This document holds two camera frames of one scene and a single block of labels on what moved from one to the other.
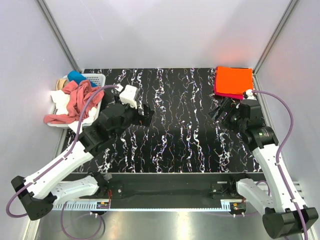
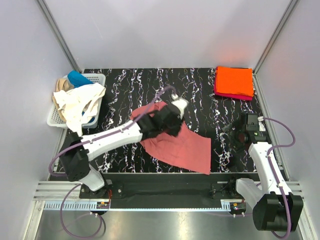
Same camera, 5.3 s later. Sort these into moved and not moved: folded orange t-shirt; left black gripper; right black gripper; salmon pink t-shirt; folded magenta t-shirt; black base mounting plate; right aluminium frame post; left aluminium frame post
Moved: left black gripper; right black gripper; salmon pink t-shirt
Not moved: folded orange t-shirt; folded magenta t-shirt; right aluminium frame post; black base mounting plate; left aluminium frame post
